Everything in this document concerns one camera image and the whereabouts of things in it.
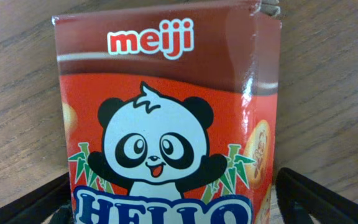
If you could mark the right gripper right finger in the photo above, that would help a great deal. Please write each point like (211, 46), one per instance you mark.
(299, 199)

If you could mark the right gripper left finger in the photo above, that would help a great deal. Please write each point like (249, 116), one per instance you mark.
(39, 204)

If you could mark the red Hello Panda box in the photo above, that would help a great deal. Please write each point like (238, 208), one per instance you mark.
(170, 111)

